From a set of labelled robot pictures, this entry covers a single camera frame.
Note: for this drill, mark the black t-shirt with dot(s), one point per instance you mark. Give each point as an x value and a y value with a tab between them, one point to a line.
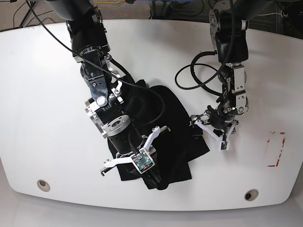
174	148

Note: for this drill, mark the table grommet hole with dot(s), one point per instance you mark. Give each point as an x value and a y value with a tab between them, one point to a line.
43	185
251	195

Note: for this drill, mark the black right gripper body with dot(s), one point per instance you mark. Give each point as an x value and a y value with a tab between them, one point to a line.
119	144

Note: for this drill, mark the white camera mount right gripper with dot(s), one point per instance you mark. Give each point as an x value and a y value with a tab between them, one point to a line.
142	161

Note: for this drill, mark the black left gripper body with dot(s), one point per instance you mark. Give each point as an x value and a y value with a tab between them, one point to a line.
219	118

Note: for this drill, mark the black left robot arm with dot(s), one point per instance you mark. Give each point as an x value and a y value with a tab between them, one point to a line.
229	20

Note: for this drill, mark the red tape rectangle marking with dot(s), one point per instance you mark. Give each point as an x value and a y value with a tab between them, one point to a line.
274	148

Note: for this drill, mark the left table grommet hole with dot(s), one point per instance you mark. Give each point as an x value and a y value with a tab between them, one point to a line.
43	185

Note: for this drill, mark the right table grommet hole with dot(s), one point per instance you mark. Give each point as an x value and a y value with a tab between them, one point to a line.
251	195

